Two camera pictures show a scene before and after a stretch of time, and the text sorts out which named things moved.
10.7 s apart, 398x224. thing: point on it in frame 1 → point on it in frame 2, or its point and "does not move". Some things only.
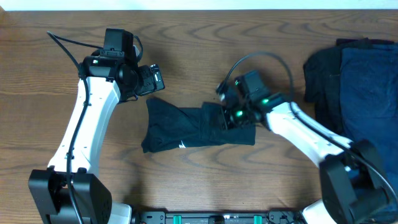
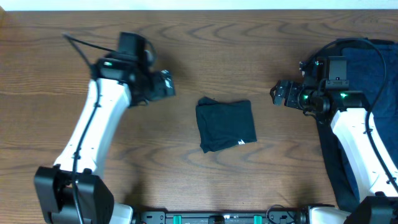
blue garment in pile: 369,99 does not move
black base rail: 272,217 does not move
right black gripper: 227,122 → 294,88
